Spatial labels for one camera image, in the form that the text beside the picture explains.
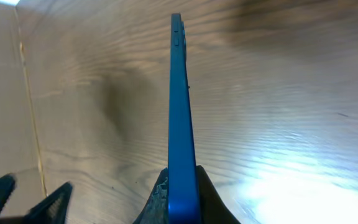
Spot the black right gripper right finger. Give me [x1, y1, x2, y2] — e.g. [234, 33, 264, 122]
[196, 166, 240, 224]

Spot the blue Galaxy smartphone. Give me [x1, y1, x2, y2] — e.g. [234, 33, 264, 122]
[168, 13, 201, 224]

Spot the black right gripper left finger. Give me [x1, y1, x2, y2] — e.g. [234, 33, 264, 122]
[133, 168, 169, 224]

